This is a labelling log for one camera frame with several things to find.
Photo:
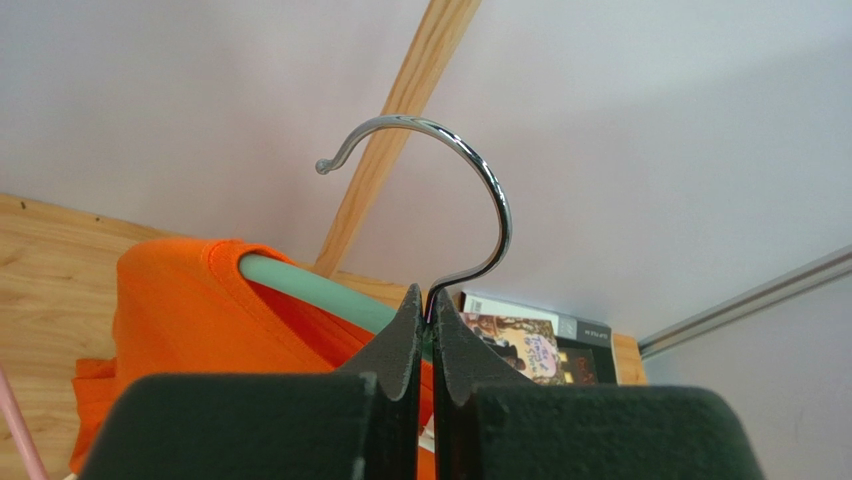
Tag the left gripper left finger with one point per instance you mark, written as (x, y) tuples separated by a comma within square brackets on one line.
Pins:
[(360, 421)]

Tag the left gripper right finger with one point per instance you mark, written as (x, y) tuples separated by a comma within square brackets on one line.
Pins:
[(494, 423)]

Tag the green clothes hanger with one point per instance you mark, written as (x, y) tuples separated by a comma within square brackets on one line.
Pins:
[(442, 214)]

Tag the orange t shirt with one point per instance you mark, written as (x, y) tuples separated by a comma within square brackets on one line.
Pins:
[(183, 307)]

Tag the pink clothes hanger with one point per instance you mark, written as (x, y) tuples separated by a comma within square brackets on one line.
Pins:
[(20, 432)]

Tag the pink cover book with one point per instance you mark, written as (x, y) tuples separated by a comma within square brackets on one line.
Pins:
[(527, 345)]

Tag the large black book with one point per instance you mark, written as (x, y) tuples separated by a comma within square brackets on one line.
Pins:
[(570, 331)]

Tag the wooden clothes rack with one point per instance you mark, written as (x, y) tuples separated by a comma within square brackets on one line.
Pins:
[(439, 33)]

